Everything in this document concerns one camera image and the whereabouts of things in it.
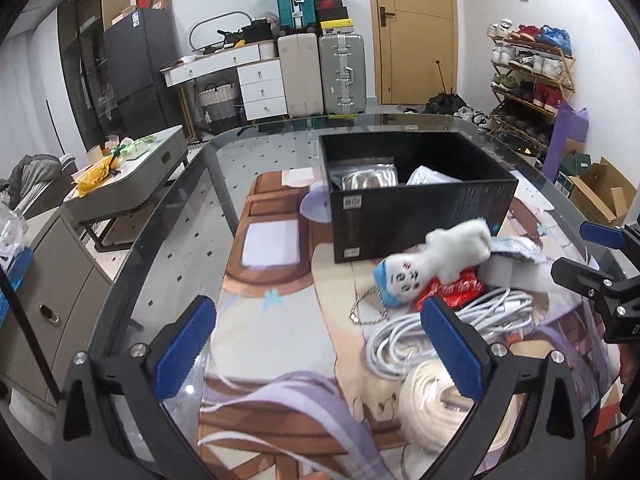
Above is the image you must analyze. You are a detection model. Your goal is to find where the cream rope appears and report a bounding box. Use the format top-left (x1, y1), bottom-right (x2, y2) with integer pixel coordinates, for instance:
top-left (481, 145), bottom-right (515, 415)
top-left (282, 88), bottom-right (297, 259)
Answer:
top-left (398, 358), bottom-right (526, 456)

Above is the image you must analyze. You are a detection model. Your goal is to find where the green white snack packet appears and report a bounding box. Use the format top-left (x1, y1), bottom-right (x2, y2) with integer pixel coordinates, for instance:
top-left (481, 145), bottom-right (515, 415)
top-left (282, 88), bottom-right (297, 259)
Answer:
top-left (490, 236), bottom-right (547, 264)

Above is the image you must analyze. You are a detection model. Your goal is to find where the white foam block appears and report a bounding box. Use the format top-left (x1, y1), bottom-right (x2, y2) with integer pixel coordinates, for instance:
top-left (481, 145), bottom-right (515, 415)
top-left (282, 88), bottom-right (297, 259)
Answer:
top-left (477, 254), bottom-right (561, 294)

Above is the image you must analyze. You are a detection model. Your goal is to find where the red white snack packet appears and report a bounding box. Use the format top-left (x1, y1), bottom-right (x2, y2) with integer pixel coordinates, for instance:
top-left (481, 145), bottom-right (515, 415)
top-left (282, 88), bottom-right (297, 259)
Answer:
top-left (413, 268), bottom-right (486, 311)

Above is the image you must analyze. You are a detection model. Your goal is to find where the white cable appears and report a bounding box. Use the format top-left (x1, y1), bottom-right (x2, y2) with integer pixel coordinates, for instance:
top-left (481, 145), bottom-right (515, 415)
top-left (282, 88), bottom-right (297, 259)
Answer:
top-left (364, 286), bottom-right (536, 378)

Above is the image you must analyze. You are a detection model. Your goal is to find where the white plush toy blue hat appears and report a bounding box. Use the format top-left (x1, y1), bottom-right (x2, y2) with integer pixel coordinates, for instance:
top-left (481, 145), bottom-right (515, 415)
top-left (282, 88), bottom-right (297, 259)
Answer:
top-left (373, 218), bottom-right (491, 308)

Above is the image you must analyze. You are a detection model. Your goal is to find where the person's right hand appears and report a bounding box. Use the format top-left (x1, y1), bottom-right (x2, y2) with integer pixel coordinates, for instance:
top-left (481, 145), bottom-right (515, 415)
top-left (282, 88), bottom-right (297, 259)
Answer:
top-left (618, 344), bottom-right (639, 418)

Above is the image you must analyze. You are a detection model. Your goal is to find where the open cardboard box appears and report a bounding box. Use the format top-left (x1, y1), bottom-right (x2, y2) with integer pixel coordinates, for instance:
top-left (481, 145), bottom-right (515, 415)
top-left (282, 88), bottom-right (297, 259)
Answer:
top-left (570, 157), bottom-right (637, 226)

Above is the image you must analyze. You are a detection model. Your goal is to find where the grey side cabinet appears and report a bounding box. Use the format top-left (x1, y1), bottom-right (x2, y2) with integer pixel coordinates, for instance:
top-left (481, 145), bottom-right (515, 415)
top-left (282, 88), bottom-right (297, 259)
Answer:
top-left (1, 208), bottom-right (112, 412)

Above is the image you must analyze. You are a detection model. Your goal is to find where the purple bag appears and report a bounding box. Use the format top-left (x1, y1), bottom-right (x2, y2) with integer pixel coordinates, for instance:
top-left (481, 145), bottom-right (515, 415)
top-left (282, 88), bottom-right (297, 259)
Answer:
top-left (541, 102), bottom-right (589, 182)

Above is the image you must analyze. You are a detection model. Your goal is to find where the grey coffee table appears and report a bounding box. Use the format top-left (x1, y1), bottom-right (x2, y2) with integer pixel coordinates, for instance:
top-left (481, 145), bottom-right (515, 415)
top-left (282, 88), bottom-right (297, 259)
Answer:
top-left (63, 126), bottom-right (188, 252)

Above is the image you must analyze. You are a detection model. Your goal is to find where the wooden shoe rack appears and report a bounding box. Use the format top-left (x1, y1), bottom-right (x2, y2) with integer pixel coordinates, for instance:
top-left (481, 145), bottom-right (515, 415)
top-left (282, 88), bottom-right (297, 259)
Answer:
top-left (487, 18), bottom-right (575, 162)

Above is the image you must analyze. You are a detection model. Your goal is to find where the black umbrella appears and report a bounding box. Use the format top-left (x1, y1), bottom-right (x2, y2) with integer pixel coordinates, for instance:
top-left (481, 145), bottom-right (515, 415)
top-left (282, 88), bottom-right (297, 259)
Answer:
top-left (424, 60), bottom-right (466, 116)

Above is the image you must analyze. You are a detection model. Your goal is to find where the black cardboard box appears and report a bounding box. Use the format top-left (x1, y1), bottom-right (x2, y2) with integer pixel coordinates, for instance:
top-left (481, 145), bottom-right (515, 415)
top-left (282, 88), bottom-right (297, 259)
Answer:
top-left (319, 131), bottom-right (518, 263)

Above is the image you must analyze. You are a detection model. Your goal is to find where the yellow plastic bag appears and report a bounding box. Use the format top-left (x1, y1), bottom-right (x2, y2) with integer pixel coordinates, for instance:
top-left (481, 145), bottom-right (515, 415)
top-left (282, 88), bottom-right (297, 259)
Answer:
top-left (76, 154), bottom-right (120, 197)

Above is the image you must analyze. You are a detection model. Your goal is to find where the grey sofa with clothes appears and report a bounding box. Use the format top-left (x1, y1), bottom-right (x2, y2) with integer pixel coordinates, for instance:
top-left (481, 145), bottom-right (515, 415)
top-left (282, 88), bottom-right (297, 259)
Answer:
top-left (1, 154), bottom-right (77, 220)

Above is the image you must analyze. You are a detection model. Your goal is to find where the silver foil bag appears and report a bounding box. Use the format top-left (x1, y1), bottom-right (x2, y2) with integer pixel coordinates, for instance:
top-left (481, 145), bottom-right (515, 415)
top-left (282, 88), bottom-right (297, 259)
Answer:
top-left (340, 165), bottom-right (398, 191)

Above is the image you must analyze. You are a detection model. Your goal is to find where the woven laundry basket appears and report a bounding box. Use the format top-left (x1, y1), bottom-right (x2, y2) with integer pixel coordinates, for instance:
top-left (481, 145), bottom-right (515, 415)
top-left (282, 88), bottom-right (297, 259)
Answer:
top-left (198, 84), bottom-right (241, 133)

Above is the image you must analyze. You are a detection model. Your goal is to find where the wooden door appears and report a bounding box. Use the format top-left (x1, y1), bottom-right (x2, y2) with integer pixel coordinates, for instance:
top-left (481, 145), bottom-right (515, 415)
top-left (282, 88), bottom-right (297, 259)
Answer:
top-left (371, 0), bottom-right (458, 105)

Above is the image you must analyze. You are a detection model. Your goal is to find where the silver suitcase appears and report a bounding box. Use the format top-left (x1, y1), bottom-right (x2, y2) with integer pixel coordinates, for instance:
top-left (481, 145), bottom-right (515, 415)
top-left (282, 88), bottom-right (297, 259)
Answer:
top-left (319, 34), bottom-right (367, 115)

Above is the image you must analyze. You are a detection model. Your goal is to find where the white desk with drawers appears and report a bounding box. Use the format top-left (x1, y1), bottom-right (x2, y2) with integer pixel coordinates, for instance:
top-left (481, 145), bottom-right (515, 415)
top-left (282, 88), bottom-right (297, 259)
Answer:
top-left (160, 40), bottom-right (288, 122)

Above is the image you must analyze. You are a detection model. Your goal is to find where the black refrigerator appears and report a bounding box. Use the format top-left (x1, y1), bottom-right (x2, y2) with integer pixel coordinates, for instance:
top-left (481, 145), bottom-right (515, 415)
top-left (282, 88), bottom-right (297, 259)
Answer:
top-left (105, 9), bottom-right (183, 139)

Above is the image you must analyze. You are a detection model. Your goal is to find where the stack of shoe boxes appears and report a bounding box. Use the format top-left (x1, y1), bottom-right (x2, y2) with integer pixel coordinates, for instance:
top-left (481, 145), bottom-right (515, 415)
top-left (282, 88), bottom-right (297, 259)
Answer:
top-left (314, 0), bottom-right (354, 35)

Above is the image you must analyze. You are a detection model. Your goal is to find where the beige suitcase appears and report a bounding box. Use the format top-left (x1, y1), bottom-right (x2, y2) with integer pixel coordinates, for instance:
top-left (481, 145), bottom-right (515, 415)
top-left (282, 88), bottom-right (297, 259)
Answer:
top-left (278, 34), bottom-right (324, 118)

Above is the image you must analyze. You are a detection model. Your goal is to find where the oval mirror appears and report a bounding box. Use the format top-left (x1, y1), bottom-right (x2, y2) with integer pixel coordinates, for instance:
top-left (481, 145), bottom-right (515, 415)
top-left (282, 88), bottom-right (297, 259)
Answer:
top-left (186, 10), bottom-right (253, 52)

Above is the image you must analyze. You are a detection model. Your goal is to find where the dark glass display cabinet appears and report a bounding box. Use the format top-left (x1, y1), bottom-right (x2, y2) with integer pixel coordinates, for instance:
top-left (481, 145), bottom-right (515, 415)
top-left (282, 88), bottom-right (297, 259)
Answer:
top-left (58, 0), bottom-right (130, 151)

